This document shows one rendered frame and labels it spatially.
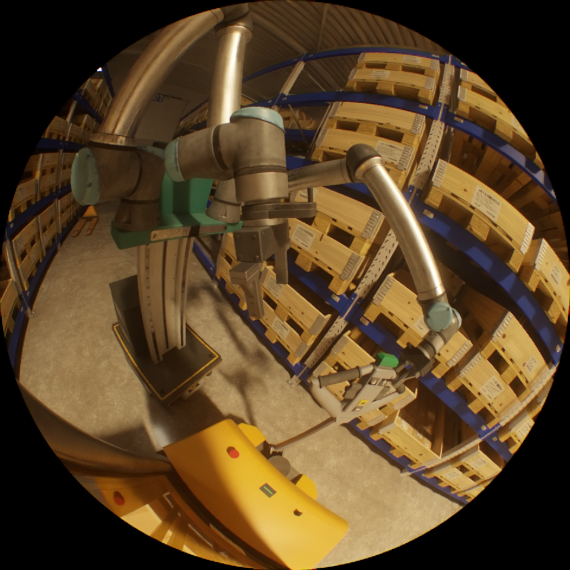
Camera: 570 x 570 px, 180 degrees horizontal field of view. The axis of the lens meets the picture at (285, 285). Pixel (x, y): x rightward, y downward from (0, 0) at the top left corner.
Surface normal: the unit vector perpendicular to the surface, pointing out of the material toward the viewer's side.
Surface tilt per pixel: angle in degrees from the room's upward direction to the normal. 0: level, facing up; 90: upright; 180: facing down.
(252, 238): 96
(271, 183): 79
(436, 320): 93
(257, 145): 86
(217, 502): 0
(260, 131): 83
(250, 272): 66
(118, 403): 0
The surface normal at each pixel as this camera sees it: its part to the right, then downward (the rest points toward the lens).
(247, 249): -0.33, 0.45
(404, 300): -0.65, 0.13
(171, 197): 0.83, 0.51
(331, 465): 0.36, -0.81
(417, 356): -0.63, -0.74
